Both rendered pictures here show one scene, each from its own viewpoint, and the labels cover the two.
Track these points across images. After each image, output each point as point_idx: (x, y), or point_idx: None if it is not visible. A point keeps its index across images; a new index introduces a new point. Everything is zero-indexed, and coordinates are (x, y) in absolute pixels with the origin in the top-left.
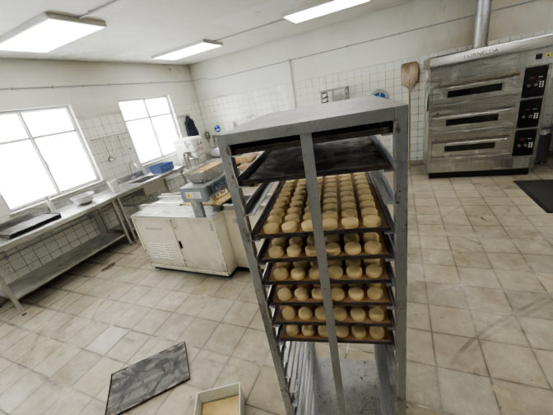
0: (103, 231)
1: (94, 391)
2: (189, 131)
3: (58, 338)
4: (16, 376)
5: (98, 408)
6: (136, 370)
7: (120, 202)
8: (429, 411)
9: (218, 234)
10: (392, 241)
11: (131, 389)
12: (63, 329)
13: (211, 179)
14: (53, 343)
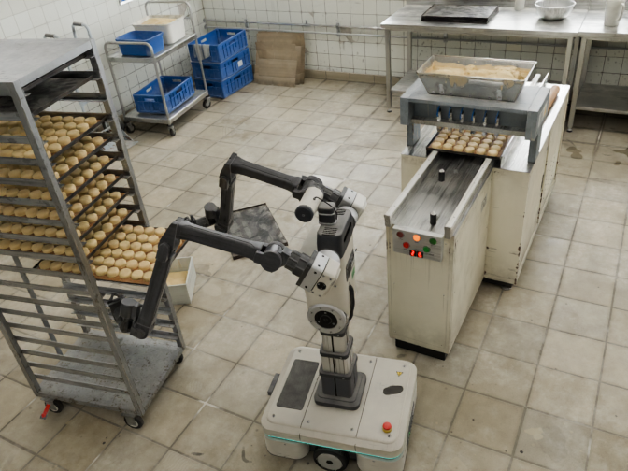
0: (570, 80)
1: (252, 200)
2: None
3: (336, 150)
4: (294, 149)
5: (233, 209)
6: (262, 218)
7: (582, 49)
8: (88, 463)
9: (405, 186)
10: (111, 304)
11: (241, 221)
12: (349, 149)
13: (447, 96)
14: (330, 150)
